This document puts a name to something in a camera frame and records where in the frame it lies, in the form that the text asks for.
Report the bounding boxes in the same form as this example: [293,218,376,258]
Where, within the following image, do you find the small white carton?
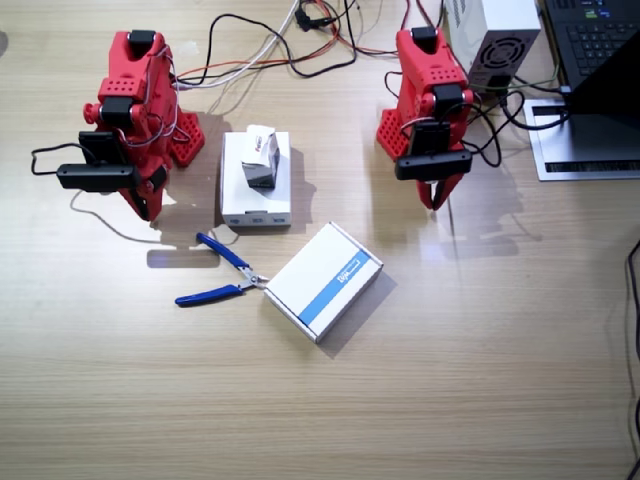
[240,124,279,190]

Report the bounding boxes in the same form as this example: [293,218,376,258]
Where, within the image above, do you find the plain white cardboard box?
[219,130,293,229]

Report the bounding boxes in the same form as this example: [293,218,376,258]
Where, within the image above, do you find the white box with blue stripe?
[263,222,385,345]

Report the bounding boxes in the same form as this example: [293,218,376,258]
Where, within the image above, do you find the black webcam on gripper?
[394,121,474,182]
[55,130,141,192]

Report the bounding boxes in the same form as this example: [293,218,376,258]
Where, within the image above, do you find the white power supply unit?
[444,0,544,92]

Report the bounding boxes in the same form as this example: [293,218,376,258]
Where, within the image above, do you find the black monitor screen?
[563,30,640,151]

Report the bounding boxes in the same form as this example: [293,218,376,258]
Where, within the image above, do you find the black laptop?
[542,0,640,91]

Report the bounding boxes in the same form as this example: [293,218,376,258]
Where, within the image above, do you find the thin white cable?
[69,189,169,245]

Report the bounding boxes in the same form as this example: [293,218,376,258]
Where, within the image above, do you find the black power cable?
[464,87,574,169]

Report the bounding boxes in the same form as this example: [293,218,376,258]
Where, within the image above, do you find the blue-handled pliers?
[174,232,270,307]

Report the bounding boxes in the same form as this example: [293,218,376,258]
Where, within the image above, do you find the black webcam cable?
[30,143,84,176]

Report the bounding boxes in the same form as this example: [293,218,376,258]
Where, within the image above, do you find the long black looping cable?
[172,0,359,87]

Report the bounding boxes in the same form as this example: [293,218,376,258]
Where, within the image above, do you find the orange cable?
[174,0,416,84]

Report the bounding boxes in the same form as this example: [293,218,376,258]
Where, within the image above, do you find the black cable connector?
[294,8,337,32]

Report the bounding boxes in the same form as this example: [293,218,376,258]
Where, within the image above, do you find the black cable at table edge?
[623,239,640,480]

